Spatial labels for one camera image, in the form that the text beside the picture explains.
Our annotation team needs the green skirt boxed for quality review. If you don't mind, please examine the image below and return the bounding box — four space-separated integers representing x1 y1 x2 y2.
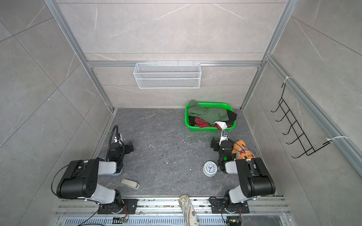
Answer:
186 100 229 124

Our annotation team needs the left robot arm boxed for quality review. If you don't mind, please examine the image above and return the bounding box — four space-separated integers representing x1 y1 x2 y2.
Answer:
51 125 134 214

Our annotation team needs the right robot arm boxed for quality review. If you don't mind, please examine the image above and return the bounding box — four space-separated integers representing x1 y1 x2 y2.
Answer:
210 134 276 213

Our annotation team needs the orange plush toy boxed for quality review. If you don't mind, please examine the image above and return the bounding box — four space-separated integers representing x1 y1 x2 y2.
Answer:
232 140 256 160

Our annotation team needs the white garment in basket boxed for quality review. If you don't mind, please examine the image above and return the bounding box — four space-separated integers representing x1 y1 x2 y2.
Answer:
215 121 228 131

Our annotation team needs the light blue cup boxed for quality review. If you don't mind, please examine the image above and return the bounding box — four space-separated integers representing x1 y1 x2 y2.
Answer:
109 170 123 177

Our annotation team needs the white alarm clock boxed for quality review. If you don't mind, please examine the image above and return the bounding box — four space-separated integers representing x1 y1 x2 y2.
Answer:
203 161 218 177

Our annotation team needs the black skirt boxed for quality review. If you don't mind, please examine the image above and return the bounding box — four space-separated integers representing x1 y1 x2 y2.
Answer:
189 110 237 128

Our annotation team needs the red polka dot skirt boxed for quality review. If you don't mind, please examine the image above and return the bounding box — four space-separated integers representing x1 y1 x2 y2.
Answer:
194 117 218 129

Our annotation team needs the beige remote control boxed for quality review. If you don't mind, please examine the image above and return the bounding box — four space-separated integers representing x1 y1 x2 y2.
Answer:
121 179 140 190

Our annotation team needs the green plastic basket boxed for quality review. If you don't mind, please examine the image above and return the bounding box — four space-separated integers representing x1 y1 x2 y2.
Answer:
185 103 236 132

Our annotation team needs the patterned rolled cloth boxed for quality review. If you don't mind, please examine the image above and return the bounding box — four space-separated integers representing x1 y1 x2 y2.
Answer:
179 195 200 226

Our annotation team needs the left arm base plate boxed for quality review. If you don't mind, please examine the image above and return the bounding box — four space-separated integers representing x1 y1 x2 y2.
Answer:
97 199 138 214

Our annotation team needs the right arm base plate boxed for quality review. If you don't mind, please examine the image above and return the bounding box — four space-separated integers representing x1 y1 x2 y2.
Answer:
208 197 250 214

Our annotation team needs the black wall hook rack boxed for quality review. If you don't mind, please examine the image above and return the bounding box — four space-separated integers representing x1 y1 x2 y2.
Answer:
271 83 332 159

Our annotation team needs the white wire wall basket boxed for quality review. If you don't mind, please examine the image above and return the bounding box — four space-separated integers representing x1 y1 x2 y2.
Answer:
133 62 202 89

